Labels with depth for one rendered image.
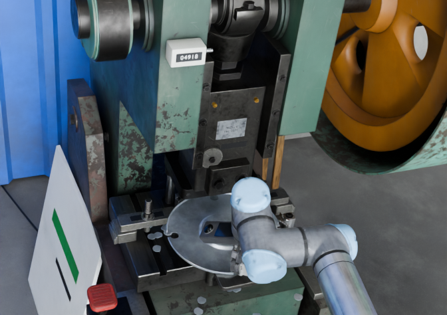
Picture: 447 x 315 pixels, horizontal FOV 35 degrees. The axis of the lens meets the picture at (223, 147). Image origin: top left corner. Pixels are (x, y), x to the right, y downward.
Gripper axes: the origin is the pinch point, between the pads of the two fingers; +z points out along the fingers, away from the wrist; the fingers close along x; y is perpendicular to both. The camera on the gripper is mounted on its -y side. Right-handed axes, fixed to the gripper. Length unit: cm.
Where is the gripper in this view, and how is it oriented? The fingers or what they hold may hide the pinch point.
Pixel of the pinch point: (240, 268)
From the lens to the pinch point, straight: 166.0
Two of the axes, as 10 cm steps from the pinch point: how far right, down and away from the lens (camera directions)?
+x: 3.9, -7.5, 5.3
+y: 9.2, 3.1, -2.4
